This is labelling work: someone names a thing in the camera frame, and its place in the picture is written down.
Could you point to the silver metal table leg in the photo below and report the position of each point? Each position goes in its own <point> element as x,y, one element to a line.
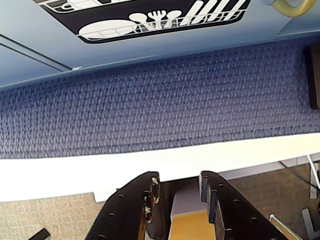
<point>313,180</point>

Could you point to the light blue toy kitchen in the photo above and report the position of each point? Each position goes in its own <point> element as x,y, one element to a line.
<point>25,70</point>

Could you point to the yellow grey block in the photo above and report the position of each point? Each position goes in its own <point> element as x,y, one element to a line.
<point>187,225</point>

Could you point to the dishwasher print cabinet door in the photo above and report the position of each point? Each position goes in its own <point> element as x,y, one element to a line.
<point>225,37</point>

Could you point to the dark brown panel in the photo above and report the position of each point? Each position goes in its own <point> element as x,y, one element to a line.
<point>315,75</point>

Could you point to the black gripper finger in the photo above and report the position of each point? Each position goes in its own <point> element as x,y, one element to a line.
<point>125,215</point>
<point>235,215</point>

